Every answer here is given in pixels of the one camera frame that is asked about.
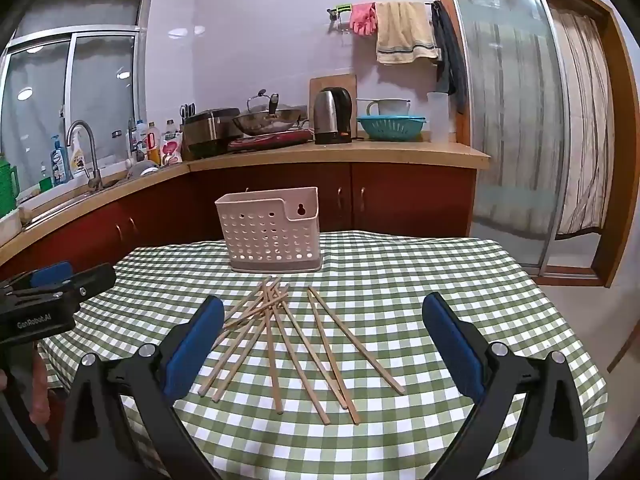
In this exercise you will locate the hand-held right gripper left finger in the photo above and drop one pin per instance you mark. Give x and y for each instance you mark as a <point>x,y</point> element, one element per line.
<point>195,350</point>

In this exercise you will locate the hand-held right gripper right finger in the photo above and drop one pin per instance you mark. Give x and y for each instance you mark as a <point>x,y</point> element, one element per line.
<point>452,350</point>

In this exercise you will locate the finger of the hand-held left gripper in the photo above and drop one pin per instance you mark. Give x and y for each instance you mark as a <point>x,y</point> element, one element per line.
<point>50,274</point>
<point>95,280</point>

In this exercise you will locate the pile of wooden chopsticks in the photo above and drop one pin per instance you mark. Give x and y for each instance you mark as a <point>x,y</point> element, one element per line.
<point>270,296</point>

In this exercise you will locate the pink perforated utensil basket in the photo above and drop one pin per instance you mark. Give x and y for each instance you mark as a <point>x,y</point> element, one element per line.
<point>305,230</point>

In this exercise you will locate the person's left hand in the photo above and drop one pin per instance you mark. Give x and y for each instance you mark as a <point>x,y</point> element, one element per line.
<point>40,390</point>

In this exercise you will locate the steel kitchen sink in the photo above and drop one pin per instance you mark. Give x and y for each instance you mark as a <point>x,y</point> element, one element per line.
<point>65,199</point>

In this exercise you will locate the green checked tablecloth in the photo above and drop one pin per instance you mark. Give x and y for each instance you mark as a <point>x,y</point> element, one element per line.
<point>400,270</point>

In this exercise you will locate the green thermos jug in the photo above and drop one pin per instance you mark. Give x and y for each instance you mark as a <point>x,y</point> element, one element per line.
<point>7,185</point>

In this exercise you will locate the blue label detergent bottle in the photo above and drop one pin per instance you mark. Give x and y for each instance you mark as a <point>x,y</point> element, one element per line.
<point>59,162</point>

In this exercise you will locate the steel kitchen faucet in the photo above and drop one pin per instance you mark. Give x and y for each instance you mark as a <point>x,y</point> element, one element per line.
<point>94,160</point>

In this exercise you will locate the white orange label spray bottle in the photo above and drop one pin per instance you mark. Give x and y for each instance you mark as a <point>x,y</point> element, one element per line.
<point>79,157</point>

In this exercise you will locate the white dishes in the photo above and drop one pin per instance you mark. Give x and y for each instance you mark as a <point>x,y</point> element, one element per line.
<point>142,169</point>

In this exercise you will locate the orange sauce bottle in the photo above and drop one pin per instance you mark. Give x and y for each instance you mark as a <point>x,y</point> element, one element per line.
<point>153,145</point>

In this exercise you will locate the white blue cap bottle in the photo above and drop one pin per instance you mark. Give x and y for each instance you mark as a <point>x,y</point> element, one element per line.
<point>141,140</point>

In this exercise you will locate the red kitchen counter cabinet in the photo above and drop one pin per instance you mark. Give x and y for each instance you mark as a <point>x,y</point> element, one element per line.
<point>400,195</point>

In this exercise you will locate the dark rice cooker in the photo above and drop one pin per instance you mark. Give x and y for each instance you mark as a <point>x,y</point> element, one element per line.
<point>207,130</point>

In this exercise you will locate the red induction cooker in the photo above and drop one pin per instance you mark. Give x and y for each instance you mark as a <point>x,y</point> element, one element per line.
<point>270,141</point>

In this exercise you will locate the teal plastic colander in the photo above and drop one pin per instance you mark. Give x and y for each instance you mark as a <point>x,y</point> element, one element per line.
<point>390,129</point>

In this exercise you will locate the steel wok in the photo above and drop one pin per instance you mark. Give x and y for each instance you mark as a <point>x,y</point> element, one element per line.
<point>265,122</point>

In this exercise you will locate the translucent plastic pitcher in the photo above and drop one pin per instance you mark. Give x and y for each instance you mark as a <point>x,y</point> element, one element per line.
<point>438,117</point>

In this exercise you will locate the glass wok lid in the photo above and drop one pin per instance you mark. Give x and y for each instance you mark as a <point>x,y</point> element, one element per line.
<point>260,105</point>

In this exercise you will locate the white enamel pot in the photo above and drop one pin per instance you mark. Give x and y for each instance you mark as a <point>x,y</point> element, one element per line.
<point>390,107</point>

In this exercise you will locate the striped beige curtain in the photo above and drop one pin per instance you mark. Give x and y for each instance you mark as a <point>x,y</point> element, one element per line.
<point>582,135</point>

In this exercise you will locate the steel electric kettle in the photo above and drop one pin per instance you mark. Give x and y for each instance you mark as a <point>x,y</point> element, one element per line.
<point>327,115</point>

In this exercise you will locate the wooden cutting board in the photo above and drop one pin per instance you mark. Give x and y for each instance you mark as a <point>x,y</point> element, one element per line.
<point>340,82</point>

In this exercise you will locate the dark hanging cloth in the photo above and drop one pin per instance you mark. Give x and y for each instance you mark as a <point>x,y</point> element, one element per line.
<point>447,55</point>

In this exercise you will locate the beige towel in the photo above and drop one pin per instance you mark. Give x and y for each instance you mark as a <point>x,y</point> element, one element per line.
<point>402,32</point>

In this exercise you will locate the pink rubber gloves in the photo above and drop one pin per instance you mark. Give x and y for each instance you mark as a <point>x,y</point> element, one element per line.
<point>362,19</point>

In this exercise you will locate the green clip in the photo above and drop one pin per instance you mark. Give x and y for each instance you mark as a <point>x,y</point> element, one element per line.
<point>344,8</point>

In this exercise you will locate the aluminium frame window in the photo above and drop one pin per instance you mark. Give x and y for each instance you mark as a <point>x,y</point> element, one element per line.
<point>100,75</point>

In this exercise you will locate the wooden frame sliding glass door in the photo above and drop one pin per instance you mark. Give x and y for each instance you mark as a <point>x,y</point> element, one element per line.
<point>505,110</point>

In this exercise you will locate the metal towel rail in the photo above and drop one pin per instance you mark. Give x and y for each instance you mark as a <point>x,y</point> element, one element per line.
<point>332,12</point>

